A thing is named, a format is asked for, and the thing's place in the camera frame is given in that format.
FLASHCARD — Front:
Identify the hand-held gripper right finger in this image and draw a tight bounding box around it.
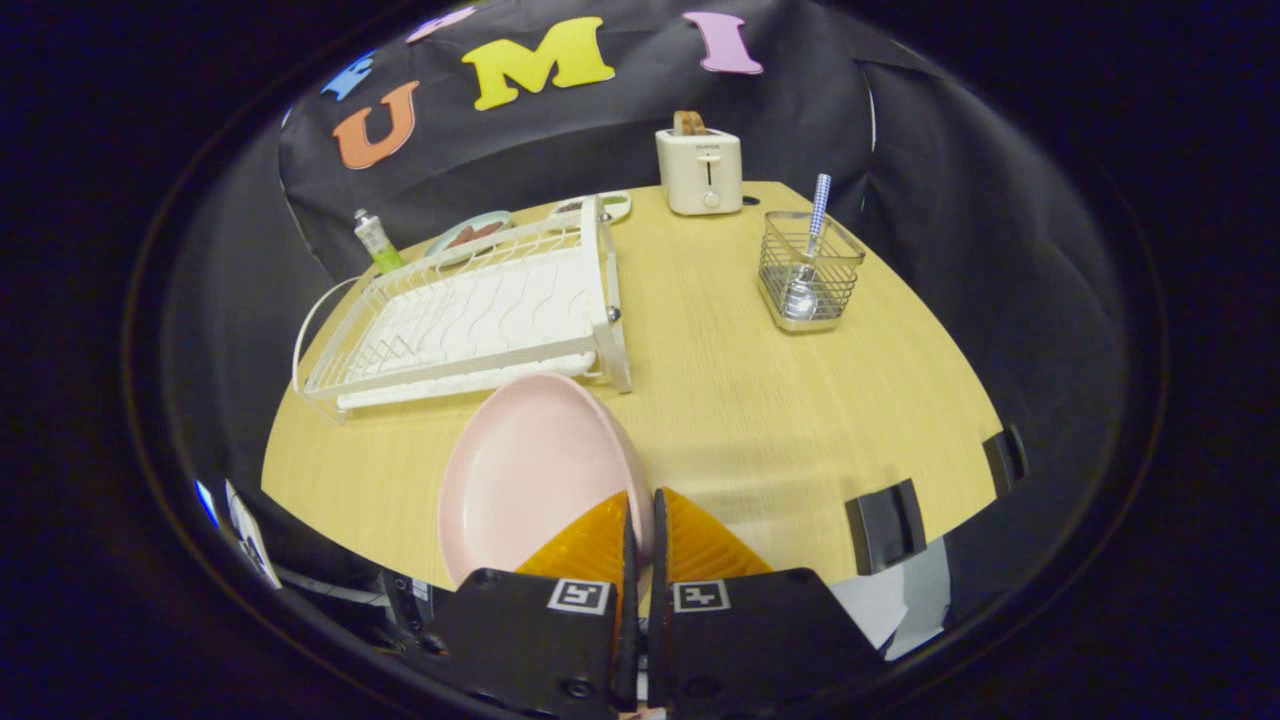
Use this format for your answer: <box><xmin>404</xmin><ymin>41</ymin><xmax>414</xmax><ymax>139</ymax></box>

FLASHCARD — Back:
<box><xmin>648</xmin><ymin>487</ymin><xmax>886</xmax><ymax>716</ymax></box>

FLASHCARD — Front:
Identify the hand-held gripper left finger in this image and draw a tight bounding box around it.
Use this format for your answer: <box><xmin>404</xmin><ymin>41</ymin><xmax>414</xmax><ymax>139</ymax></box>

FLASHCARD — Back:
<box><xmin>440</xmin><ymin>490</ymin><xmax>641</xmax><ymax>716</ymax></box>

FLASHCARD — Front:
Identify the pink plate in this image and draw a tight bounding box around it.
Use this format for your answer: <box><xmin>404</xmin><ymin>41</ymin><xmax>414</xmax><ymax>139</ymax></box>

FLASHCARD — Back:
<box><xmin>437</xmin><ymin>373</ymin><xmax>656</xmax><ymax>591</ymax></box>

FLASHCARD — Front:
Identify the white dish rack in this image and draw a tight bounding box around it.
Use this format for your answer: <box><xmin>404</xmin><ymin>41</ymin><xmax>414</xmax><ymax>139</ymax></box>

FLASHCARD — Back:
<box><xmin>292</xmin><ymin>195</ymin><xmax>634</xmax><ymax>426</ymax></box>

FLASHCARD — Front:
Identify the spoon with blue checked handle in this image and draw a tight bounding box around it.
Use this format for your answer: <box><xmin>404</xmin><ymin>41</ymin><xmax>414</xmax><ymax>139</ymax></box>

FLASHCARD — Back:
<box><xmin>780</xmin><ymin>173</ymin><xmax>833</xmax><ymax>321</ymax></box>

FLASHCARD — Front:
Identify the metal wire basket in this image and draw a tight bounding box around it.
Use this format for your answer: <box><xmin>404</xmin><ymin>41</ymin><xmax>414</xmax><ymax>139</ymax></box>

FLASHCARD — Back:
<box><xmin>757</xmin><ymin>211</ymin><xmax>867</xmax><ymax>334</ymax></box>

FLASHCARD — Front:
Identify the white divided dish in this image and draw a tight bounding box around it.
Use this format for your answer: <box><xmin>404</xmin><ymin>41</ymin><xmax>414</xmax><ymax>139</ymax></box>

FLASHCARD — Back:
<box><xmin>547</xmin><ymin>190</ymin><xmax>633</xmax><ymax>226</ymax></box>

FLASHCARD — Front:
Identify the small teal plate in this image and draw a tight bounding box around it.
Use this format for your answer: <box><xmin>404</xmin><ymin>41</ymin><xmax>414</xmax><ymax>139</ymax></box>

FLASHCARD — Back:
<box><xmin>424</xmin><ymin>210</ymin><xmax>514</xmax><ymax>266</ymax></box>

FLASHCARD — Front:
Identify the black table clamp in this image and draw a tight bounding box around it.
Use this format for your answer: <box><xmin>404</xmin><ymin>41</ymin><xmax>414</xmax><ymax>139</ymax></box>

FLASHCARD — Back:
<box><xmin>983</xmin><ymin>424</ymin><xmax>1029</xmax><ymax>498</ymax></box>
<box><xmin>845</xmin><ymin>479</ymin><xmax>928</xmax><ymax>577</ymax></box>

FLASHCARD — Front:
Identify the cream toaster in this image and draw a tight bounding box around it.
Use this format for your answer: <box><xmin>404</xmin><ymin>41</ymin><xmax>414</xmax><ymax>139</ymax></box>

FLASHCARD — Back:
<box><xmin>655</xmin><ymin>127</ymin><xmax>744</xmax><ymax>217</ymax></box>

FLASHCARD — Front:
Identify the white bottle with green base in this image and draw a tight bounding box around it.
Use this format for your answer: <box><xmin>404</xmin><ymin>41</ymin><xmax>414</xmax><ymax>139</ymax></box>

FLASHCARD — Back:
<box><xmin>352</xmin><ymin>208</ymin><xmax>406</xmax><ymax>275</ymax></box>

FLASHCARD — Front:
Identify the black backdrop cloth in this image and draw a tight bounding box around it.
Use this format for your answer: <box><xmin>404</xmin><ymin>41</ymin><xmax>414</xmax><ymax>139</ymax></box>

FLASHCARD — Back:
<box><xmin>160</xmin><ymin>0</ymin><xmax>1131</xmax><ymax>641</ymax></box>

